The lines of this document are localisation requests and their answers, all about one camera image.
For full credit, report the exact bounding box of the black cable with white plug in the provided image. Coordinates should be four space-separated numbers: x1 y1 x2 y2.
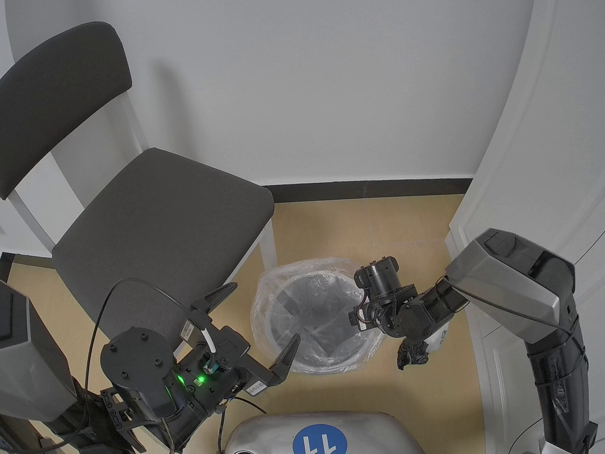
84 277 218 443

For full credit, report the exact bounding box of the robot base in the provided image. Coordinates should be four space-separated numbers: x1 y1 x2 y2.
227 412 424 454

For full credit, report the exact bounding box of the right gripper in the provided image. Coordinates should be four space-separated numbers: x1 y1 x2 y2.
349 300 386 335

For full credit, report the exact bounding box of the black plastic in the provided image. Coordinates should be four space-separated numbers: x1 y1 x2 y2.
396 336 432 372

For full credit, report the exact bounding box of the white trash bin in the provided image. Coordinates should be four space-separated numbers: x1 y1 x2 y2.
262 263 379 372

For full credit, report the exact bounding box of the white wardrobe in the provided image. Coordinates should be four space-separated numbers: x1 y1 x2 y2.
449 0 605 454

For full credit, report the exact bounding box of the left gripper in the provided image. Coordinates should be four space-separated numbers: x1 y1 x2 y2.
175 282 302 421

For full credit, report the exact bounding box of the white paper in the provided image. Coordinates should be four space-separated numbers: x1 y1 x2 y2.
423 327 450 353

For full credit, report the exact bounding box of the grey and white chair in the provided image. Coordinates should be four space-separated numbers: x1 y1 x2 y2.
0 22 279 363

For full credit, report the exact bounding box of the clear plastic bag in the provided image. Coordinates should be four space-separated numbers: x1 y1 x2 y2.
251 256 386 375

